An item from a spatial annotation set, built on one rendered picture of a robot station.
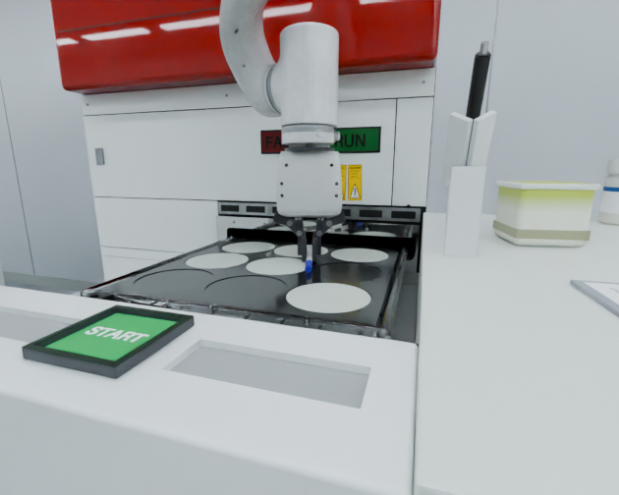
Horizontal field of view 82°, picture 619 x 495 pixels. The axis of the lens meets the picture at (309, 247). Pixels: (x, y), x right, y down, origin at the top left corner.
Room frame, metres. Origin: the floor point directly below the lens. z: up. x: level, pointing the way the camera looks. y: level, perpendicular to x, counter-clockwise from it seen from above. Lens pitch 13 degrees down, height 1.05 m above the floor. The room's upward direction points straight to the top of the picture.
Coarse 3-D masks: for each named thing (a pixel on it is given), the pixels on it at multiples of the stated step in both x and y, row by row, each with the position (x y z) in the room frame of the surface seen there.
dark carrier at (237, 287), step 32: (192, 256) 0.59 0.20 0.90; (256, 256) 0.59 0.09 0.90; (288, 256) 0.59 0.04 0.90; (320, 256) 0.59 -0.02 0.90; (128, 288) 0.43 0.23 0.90; (160, 288) 0.43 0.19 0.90; (192, 288) 0.43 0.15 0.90; (224, 288) 0.43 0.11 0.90; (256, 288) 0.43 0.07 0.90; (288, 288) 0.43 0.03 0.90; (384, 288) 0.43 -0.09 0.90; (352, 320) 0.33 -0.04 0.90
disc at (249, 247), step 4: (232, 244) 0.69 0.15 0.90; (236, 244) 0.69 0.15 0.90; (240, 244) 0.69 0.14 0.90; (244, 244) 0.69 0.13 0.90; (248, 244) 0.69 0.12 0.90; (252, 244) 0.69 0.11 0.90; (256, 244) 0.69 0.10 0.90; (260, 244) 0.69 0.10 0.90; (264, 244) 0.69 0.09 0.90; (268, 244) 0.69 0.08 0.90; (224, 248) 0.64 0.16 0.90; (228, 248) 0.64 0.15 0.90; (232, 248) 0.64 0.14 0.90; (236, 248) 0.64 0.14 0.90; (240, 248) 0.64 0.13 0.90; (244, 248) 0.64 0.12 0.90; (248, 248) 0.64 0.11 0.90; (252, 248) 0.64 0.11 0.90; (256, 248) 0.64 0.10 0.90; (260, 248) 0.64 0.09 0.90; (264, 248) 0.64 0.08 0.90; (268, 248) 0.64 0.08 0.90
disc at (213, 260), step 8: (200, 256) 0.59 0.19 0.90; (208, 256) 0.59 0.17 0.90; (216, 256) 0.59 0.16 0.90; (224, 256) 0.59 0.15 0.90; (232, 256) 0.59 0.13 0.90; (240, 256) 0.59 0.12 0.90; (192, 264) 0.54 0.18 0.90; (200, 264) 0.54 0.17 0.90; (208, 264) 0.54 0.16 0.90; (216, 264) 0.54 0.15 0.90; (224, 264) 0.54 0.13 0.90; (232, 264) 0.54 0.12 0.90
